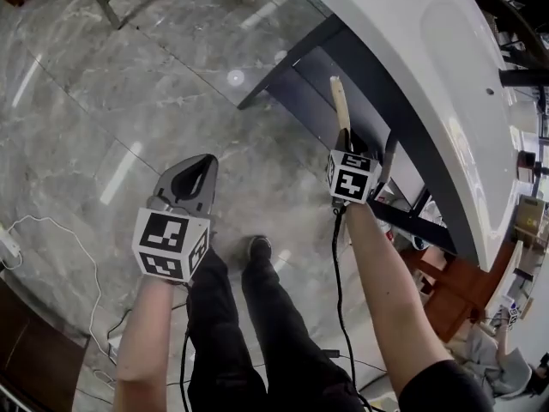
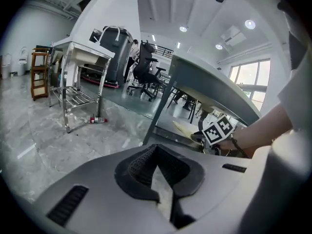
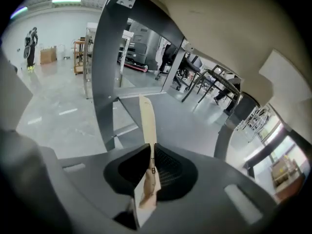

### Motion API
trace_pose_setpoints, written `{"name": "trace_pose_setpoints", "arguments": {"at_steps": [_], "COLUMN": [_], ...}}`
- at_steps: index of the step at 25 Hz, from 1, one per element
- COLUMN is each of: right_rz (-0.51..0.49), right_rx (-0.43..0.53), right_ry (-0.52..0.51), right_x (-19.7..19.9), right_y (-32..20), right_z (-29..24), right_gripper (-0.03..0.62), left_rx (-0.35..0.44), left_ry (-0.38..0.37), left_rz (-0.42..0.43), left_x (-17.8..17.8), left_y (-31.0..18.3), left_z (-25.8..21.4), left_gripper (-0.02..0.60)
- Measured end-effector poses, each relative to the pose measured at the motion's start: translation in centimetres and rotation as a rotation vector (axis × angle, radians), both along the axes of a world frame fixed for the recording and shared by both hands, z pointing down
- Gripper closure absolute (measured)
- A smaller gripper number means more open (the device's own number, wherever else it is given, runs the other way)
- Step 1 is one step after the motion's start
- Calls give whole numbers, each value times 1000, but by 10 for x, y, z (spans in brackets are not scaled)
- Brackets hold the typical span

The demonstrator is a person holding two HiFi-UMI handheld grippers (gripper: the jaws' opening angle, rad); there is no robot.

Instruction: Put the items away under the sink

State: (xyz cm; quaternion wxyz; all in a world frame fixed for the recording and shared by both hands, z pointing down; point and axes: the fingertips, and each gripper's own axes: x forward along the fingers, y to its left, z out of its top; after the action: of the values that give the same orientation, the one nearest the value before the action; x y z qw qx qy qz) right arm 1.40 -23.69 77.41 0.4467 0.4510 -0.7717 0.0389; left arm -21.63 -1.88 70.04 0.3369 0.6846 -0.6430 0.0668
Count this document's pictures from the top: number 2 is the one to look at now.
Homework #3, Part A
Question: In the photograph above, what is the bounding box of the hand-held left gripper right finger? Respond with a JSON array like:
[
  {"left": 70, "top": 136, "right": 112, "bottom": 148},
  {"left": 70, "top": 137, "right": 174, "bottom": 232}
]
[{"left": 157, "top": 144, "right": 254, "bottom": 234}]

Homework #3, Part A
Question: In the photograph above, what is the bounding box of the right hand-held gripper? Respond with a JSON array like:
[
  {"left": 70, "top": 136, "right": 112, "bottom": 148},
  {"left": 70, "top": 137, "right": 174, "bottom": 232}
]
[{"left": 190, "top": 115, "right": 236, "bottom": 156}]

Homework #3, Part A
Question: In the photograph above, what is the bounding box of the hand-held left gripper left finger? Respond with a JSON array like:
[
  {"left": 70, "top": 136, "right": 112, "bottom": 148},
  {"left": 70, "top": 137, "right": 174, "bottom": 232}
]
[{"left": 36, "top": 144, "right": 175, "bottom": 234}]

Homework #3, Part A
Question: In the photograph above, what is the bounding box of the pale yellow sheet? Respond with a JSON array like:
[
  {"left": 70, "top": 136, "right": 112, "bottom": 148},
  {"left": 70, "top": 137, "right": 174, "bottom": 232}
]
[{"left": 172, "top": 119, "right": 203, "bottom": 144}]

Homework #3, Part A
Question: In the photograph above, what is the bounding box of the person's right forearm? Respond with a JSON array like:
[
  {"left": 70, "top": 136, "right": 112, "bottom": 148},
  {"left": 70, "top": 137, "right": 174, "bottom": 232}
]
[{"left": 218, "top": 102, "right": 294, "bottom": 158}]

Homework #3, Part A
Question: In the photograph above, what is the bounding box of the dark metal frame stand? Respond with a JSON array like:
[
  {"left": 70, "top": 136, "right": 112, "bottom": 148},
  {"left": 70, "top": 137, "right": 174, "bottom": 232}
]
[{"left": 47, "top": 45, "right": 113, "bottom": 134}]

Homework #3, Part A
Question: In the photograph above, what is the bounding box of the small white sink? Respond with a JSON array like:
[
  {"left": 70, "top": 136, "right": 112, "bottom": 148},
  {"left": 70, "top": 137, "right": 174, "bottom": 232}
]
[{"left": 52, "top": 36, "right": 116, "bottom": 69}]

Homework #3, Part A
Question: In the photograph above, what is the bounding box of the glass door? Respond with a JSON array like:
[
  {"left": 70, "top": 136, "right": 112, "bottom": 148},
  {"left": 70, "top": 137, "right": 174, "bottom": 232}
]
[{"left": 228, "top": 58, "right": 272, "bottom": 112}]

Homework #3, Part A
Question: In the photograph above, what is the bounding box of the black office chair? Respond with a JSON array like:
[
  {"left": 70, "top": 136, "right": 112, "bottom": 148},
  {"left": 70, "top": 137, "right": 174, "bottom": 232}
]
[{"left": 126, "top": 39, "right": 167, "bottom": 102}]

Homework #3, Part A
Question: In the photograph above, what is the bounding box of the black mezzanine railing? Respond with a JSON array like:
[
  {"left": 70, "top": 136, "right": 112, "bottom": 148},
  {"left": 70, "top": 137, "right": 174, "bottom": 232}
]
[{"left": 155, "top": 46, "right": 174, "bottom": 58}]

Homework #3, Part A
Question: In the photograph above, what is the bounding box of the ceiling air conditioner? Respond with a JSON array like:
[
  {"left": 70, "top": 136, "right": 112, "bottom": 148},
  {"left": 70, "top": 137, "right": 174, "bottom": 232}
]
[{"left": 220, "top": 25, "right": 247, "bottom": 46}]

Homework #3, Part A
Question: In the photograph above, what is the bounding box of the person's white garment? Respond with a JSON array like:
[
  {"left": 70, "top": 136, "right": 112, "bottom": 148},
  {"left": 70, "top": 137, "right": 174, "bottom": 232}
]
[{"left": 277, "top": 30, "right": 312, "bottom": 133}]

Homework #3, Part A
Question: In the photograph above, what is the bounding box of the black cleaning machine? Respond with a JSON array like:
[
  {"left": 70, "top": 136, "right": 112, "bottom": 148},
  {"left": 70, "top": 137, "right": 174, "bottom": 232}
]
[{"left": 89, "top": 25, "right": 134, "bottom": 89}]

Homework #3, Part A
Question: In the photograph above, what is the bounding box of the white gooseneck faucet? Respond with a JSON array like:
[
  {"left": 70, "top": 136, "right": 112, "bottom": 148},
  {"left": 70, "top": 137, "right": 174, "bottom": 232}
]
[{"left": 98, "top": 25, "right": 121, "bottom": 46}]

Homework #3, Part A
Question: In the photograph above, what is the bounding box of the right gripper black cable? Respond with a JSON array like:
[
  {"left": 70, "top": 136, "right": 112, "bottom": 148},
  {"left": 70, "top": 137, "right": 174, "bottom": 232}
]
[{"left": 229, "top": 130, "right": 248, "bottom": 157}]

